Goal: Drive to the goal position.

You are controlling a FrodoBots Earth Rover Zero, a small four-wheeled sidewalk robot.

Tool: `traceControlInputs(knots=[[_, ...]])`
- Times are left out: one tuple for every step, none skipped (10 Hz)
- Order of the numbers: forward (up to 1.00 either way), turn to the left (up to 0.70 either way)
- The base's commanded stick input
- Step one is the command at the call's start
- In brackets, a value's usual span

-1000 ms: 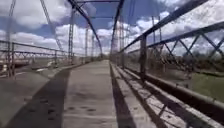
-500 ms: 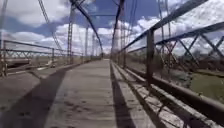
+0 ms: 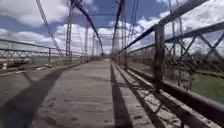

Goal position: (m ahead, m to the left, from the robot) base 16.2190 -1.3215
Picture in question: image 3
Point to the grey wooden bridge deck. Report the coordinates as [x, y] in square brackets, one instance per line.
[83, 95]

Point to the rusty metal bridge railing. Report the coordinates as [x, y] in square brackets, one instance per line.
[49, 57]
[159, 50]

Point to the green grass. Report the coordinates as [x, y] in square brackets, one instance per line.
[213, 88]

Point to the steel bridge truss frame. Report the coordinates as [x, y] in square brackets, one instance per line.
[69, 33]

